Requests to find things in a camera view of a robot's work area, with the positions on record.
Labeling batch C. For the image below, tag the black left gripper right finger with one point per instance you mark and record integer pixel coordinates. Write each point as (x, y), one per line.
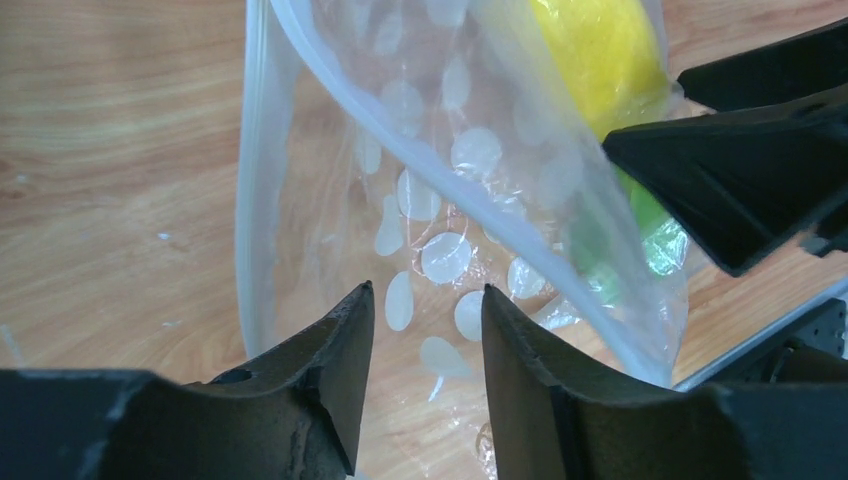
(557, 413)

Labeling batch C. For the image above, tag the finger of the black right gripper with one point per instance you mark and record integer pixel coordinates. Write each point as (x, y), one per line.
(744, 183)
(790, 69)

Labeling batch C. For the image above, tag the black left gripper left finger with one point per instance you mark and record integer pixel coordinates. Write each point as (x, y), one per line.
(293, 412)

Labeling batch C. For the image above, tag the yellow fake banana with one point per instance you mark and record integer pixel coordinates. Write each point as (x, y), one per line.
(610, 59)

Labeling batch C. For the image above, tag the clear zip top bag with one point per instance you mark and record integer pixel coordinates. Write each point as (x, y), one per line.
(431, 148)

